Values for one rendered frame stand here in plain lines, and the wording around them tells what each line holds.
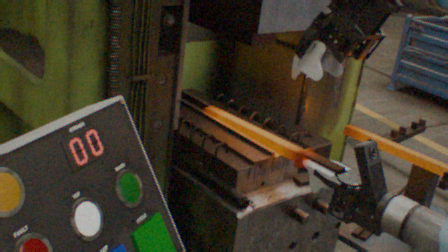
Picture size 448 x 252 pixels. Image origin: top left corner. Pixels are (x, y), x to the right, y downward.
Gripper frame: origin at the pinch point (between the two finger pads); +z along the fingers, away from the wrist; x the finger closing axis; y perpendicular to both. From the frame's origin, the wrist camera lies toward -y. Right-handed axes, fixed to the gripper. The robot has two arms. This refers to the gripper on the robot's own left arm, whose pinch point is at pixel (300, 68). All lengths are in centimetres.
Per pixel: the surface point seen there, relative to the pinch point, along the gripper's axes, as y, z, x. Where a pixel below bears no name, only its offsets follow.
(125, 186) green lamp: 5.4, 13.8, -32.7
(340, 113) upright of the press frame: -12, 38, 55
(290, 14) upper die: -14.5, 0.9, 10.2
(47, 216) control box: 8.7, 9.7, -46.6
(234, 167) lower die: -0.9, 30.4, 2.0
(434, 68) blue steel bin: -104, 160, 382
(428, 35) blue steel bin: -128, 143, 383
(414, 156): 13, 25, 49
